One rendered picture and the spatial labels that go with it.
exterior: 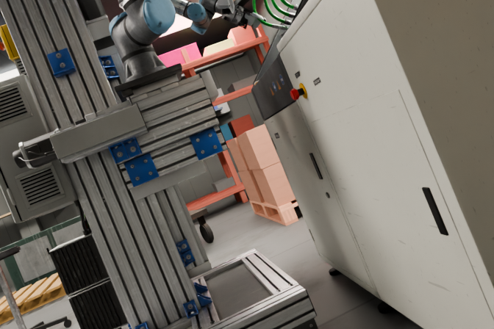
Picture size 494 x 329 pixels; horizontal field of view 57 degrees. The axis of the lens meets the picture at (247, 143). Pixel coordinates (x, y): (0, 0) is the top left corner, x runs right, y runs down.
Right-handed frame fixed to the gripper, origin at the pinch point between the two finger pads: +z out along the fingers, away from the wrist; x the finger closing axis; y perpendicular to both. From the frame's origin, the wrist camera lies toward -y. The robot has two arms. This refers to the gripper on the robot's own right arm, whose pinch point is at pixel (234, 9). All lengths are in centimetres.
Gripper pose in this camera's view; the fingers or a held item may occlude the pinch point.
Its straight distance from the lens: 180.3
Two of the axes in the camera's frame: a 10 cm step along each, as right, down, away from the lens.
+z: 3.8, 9.2, 0.0
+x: 1.3, -0.6, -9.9
